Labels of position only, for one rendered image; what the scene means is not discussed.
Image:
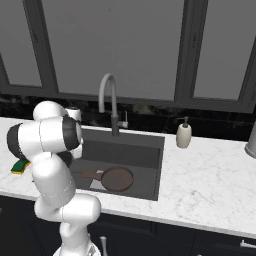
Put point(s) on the grey metal pot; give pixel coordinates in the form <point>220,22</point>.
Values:
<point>252,143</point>

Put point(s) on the dark cupboard front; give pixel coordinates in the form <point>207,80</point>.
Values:
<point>223,245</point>
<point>20,226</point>
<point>126,236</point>

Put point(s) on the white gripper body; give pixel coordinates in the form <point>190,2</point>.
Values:
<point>78,152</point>

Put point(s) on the dark grey sink basin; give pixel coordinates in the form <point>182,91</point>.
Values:
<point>133,156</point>

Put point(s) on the dark grey window frame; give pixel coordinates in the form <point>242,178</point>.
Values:
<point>190,50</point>

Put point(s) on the grey curved tap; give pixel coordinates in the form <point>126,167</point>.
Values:
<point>114,100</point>

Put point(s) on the brown frying pan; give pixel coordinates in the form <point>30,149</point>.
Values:
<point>116,179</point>

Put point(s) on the green and yellow sponge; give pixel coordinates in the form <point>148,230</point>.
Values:
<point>20,166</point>

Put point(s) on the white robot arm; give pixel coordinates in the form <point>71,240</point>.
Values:
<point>53,180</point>

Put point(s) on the beige soap dispenser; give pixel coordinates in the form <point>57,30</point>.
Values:
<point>183,135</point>

